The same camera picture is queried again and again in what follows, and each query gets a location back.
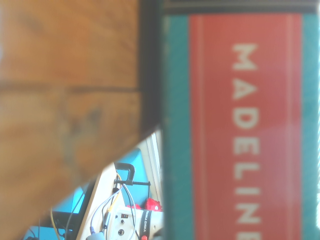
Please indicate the oak wooden bookshelf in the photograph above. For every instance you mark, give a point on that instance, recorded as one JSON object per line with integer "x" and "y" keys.
{"x": 62, "y": 62}

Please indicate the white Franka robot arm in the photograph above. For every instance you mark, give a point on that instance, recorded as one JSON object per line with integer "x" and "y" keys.
{"x": 155, "y": 222}

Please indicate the black C-clamp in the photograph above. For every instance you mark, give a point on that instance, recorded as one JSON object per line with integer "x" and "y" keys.
{"x": 130, "y": 171}

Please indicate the light blue cloth cover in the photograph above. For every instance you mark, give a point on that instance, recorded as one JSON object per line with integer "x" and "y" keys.
{"x": 135, "y": 162}

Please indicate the light plywood board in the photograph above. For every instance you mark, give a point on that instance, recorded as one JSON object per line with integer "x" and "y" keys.
{"x": 100, "y": 195}

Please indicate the teal book with red label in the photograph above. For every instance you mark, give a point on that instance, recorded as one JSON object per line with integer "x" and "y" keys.
{"x": 245, "y": 125}

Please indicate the red knob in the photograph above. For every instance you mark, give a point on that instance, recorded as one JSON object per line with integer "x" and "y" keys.
{"x": 153, "y": 203}

